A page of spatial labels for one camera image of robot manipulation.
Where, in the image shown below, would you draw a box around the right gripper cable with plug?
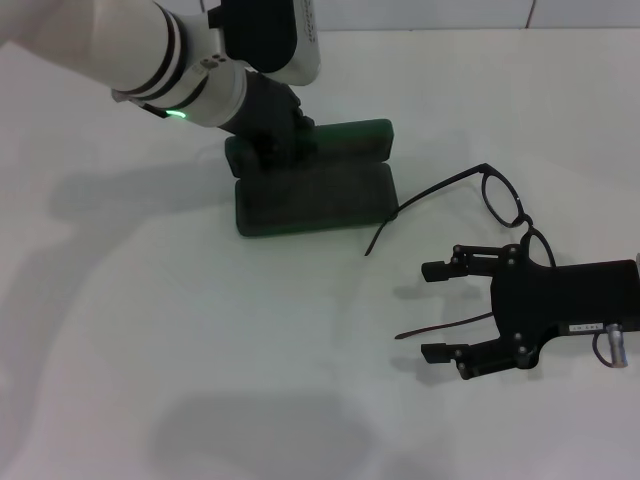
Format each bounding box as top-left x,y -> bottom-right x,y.
592,322 -> 632,369

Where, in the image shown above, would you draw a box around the black glasses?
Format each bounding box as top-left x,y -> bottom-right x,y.
363,163 -> 556,341

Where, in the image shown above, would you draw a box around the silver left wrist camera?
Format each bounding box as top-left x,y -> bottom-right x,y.
207,0 -> 324,86

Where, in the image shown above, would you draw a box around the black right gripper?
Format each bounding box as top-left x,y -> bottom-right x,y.
420,243 -> 639,382

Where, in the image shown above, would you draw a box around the green glasses case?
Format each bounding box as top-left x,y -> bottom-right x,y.
224,118 -> 400,239

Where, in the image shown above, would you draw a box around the gripper cable with plug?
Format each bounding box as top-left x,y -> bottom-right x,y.
110,88 -> 174,122
592,322 -> 632,369

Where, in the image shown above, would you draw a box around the left gripper cable with plug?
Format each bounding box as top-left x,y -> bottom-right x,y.
110,88 -> 174,122

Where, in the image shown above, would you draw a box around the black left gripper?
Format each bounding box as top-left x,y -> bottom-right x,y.
218,70 -> 321,174

